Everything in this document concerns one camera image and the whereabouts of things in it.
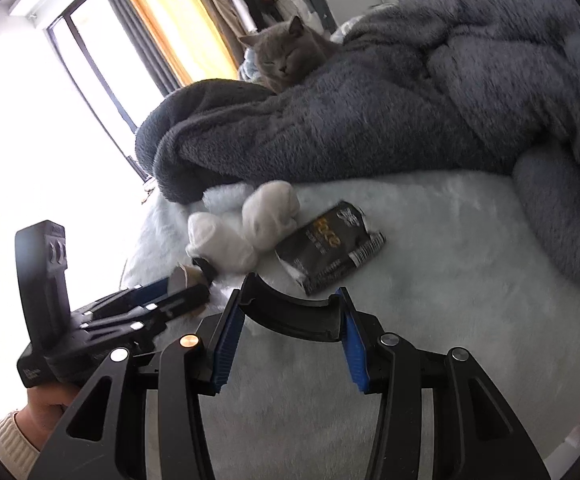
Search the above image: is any cardboard tape roll core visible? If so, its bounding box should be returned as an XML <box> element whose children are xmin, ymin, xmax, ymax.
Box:
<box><xmin>167</xmin><ymin>266</ymin><xmax>209</xmax><ymax>295</ymax></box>

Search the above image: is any black snack wrapper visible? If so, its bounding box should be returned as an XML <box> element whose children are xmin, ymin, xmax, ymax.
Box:
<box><xmin>275</xmin><ymin>200</ymin><xmax>386</xmax><ymax>296</ymax></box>

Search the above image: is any left hand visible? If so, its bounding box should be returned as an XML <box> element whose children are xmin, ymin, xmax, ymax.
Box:
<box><xmin>15</xmin><ymin>382</ymin><xmax>79</xmax><ymax>450</ymax></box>

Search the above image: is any white rolled sock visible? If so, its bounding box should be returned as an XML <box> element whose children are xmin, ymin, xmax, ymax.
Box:
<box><xmin>242</xmin><ymin>180</ymin><xmax>301</xmax><ymax>252</ymax></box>
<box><xmin>186</xmin><ymin>212</ymin><xmax>258</xmax><ymax>274</ymax></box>

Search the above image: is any white sweater cuff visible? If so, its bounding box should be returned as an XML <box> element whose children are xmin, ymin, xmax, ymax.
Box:
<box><xmin>0</xmin><ymin>412</ymin><xmax>40</xmax><ymax>480</ymax></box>

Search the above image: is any light grey bed cover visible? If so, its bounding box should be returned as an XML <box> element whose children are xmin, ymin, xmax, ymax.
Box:
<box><xmin>119</xmin><ymin>169</ymin><xmax>580</xmax><ymax>480</ymax></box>

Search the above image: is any yellow curtain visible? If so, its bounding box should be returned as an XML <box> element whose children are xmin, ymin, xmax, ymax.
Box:
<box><xmin>129</xmin><ymin>0</ymin><xmax>238</xmax><ymax>86</ymax></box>

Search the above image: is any grey cat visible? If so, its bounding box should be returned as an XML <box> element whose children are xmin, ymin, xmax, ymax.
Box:
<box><xmin>239</xmin><ymin>15</ymin><xmax>341</xmax><ymax>93</ymax></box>

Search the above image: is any dark grey fleece blanket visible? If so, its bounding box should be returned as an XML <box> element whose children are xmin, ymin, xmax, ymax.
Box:
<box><xmin>136</xmin><ymin>0</ymin><xmax>580</xmax><ymax>284</ymax></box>

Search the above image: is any window frame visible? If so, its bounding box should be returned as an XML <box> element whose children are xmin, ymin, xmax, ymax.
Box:
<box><xmin>47</xmin><ymin>0</ymin><xmax>162</xmax><ymax>181</ymax></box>

